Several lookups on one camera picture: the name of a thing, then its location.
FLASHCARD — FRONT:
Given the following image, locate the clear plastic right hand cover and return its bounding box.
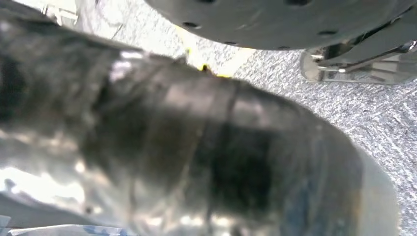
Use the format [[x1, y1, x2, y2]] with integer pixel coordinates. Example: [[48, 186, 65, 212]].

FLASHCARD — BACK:
[[0, 215, 138, 236]]

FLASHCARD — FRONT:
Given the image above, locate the black robot lower body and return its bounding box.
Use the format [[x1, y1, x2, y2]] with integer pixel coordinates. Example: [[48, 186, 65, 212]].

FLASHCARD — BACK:
[[143, 0, 417, 67]]

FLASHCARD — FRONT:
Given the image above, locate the shiny metal base bracket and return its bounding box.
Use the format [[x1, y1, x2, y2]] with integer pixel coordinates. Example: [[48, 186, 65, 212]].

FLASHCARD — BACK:
[[299, 40, 417, 86]]

